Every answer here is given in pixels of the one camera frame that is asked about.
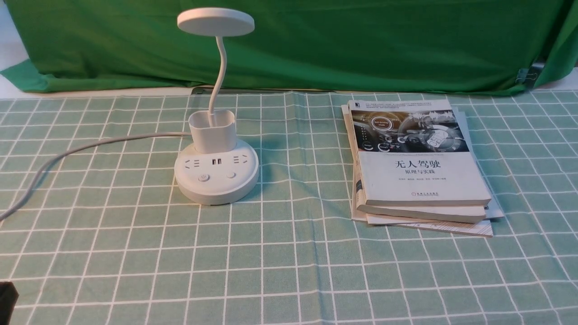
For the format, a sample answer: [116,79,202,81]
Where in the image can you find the white desk lamp with sockets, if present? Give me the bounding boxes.
[174,7,259,205]

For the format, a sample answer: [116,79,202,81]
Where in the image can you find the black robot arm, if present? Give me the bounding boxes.
[0,282,19,325]

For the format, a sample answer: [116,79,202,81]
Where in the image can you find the top book with car cover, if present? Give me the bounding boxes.
[348,99,492,208]

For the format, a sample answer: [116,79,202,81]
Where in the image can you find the green checkered tablecloth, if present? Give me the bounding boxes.
[0,90,578,325]

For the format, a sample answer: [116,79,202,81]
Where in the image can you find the bottom thin book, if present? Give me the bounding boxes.
[350,107,505,238]

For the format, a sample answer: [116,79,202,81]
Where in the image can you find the green backdrop cloth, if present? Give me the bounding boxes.
[1,0,577,95]

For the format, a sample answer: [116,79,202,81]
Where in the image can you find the metal binder clip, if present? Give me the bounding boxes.
[515,61,545,90]

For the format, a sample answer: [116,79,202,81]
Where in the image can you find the white lamp power cable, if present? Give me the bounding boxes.
[0,132,192,221]

